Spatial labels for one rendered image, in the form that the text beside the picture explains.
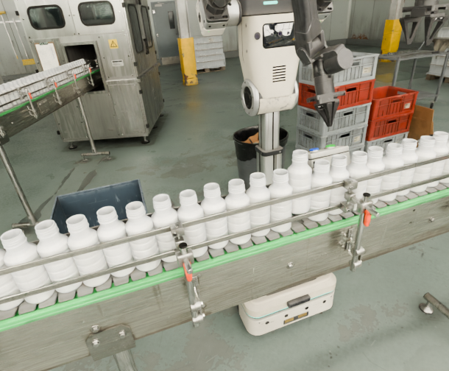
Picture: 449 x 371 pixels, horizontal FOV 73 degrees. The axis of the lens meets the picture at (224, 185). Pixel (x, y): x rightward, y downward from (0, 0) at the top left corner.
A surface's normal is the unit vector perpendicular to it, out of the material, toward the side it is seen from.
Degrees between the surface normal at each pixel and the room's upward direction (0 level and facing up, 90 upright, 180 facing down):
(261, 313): 90
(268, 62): 90
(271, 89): 90
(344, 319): 0
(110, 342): 90
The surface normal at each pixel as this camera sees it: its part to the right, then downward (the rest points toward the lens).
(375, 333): -0.07, -0.87
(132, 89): 0.03, 0.48
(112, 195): 0.33, 0.44
